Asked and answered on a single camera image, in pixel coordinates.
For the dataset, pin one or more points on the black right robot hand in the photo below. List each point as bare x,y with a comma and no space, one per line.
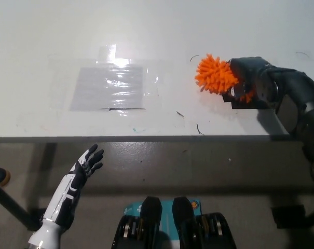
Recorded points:
246,72

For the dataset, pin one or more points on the orange microfibre duster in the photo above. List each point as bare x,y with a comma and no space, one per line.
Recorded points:
215,75

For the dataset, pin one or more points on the black tape patch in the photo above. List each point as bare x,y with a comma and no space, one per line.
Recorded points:
245,105

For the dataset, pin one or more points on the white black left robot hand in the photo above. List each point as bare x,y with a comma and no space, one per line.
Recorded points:
68,192

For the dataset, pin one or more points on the black metal frame bar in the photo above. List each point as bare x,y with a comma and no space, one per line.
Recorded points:
11,205

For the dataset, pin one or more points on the taped clear plastic sheet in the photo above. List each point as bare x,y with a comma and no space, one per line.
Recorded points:
107,89

